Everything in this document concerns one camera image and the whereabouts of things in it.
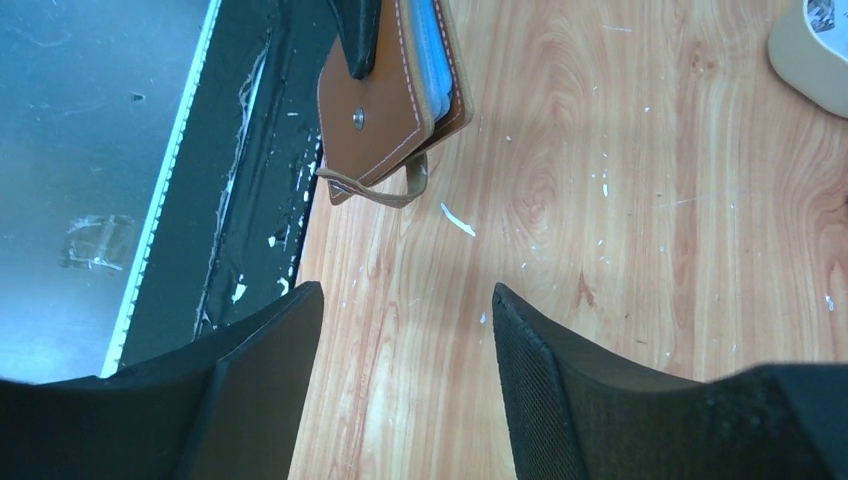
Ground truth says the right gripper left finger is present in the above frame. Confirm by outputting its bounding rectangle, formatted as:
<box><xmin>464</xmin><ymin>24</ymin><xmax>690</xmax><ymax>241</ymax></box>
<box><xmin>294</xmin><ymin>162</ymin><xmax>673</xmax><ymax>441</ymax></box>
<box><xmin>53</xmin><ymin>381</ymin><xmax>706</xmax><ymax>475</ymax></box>
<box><xmin>1</xmin><ymin>281</ymin><xmax>324</xmax><ymax>479</ymax></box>

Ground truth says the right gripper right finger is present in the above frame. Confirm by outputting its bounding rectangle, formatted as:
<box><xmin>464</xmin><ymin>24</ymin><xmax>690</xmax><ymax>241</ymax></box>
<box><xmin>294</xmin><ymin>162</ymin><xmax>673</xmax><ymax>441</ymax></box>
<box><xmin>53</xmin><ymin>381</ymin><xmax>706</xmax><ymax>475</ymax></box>
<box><xmin>492</xmin><ymin>283</ymin><xmax>847</xmax><ymax>479</ymax></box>

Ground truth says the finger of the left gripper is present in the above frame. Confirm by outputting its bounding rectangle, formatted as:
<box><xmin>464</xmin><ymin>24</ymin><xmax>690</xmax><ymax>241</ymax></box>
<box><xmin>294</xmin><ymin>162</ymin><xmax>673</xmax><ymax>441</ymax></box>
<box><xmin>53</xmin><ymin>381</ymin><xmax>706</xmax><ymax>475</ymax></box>
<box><xmin>328</xmin><ymin>0</ymin><xmax>382</xmax><ymax>80</ymax></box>

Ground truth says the brown leather card holder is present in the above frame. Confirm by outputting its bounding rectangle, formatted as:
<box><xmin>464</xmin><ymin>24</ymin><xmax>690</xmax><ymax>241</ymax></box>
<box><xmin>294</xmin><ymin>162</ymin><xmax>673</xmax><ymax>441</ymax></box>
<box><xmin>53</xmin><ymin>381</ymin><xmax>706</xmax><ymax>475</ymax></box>
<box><xmin>316</xmin><ymin>1</ymin><xmax>474</xmax><ymax>208</ymax></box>

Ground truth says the beige card tray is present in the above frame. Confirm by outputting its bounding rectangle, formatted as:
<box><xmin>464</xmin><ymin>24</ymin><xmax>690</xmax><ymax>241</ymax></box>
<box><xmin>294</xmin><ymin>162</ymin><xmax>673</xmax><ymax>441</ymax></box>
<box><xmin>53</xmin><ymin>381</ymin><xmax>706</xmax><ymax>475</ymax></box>
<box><xmin>767</xmin><ymin>1</ymin><xmax>847</xmax><ymax>118</ymax></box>

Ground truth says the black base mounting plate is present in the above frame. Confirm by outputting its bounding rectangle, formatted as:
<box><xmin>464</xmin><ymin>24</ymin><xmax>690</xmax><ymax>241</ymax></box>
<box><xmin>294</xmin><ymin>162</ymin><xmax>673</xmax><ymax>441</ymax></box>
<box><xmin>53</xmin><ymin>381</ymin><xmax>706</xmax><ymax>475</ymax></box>
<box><xmin>119</xmin><ymin>1</ymin><xmax>336</xmax><ymax>369</ymax></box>

